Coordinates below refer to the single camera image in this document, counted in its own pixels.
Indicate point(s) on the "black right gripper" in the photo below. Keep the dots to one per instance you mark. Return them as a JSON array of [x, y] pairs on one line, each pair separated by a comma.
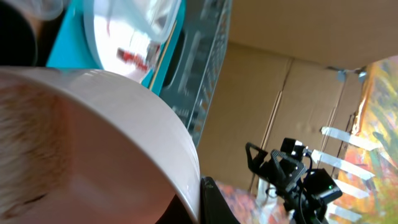
[[282, 170]]

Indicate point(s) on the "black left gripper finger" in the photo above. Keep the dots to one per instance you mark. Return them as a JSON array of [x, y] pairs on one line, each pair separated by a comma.
[[214, 209]]

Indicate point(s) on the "right wooden chopstick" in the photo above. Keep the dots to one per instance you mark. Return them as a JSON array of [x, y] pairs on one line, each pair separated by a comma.
[[158, 74]]

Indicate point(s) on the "black tray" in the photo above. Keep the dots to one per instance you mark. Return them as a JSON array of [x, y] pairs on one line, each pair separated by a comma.
[[18, 43]]

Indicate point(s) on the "red snack wrapper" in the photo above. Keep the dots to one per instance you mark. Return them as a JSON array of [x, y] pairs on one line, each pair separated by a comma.
[[132, 58]]

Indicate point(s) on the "white round plate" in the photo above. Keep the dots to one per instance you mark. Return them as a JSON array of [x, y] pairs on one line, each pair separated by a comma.
[[105, 36]]

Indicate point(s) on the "teal plastic tray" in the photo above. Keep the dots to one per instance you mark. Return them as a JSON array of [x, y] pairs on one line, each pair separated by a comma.
[[70, 49]]

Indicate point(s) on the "grey dishwasher rack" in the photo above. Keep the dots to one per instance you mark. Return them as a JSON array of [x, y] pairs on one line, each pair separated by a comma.
[[195, 66]]

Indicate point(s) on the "pink bowl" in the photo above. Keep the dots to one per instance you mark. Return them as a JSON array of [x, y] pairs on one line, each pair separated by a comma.
[[91, 146]]

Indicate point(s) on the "clear plastic bin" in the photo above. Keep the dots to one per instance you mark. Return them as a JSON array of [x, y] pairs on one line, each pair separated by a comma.
[[152, 17]]

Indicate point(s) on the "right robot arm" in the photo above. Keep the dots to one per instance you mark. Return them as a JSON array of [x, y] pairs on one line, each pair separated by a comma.
[[305, 190]]

